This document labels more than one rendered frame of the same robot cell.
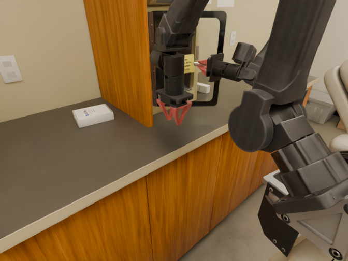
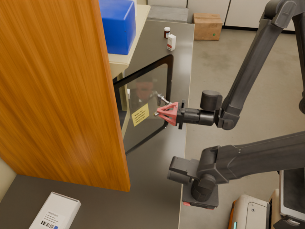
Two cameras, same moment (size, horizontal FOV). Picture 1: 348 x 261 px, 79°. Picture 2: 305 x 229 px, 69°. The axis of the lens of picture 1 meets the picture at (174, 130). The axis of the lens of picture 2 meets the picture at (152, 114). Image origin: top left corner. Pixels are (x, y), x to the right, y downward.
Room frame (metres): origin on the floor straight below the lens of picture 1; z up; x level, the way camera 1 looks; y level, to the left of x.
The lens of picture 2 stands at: (0.48, 0.27, 1.83)
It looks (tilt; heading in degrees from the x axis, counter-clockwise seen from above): 49 degrees down; 320
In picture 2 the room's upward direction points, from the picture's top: straight up
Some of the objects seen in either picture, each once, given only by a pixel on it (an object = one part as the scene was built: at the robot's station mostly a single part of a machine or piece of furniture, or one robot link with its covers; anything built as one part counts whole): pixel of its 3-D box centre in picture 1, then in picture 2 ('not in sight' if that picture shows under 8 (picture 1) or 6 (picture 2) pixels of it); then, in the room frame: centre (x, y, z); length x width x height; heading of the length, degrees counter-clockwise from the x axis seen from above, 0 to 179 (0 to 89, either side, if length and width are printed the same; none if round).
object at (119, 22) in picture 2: not in sight; (111, 26); (0.94, 0.01, 1.56); 0.10 x 0.10 x 0.09; 41
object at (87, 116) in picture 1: (92, 115); (55, 218); (0.90, 0.38, 0.96); 0.16 x 0.12 x 0.04; 123
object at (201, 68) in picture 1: (206, 64); (169, 112); (0.86, -0.13, 1.20); 0.09 x 0.07 x 0.07; 41
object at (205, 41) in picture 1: (186, 63); (140, 113); (0.93, -0.05, 1.19); 0.30 x 0.01 x 0.40; 91
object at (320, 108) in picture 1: (311, 104); (166, 23); (2.86, -2.02, 0.17); 0.60 x 0.42 x 0.33; 39
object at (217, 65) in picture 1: (220, 69); (188, 115); (0.81, -0.18, 1.20); 0.07 x 0.07 x 0.10; 41
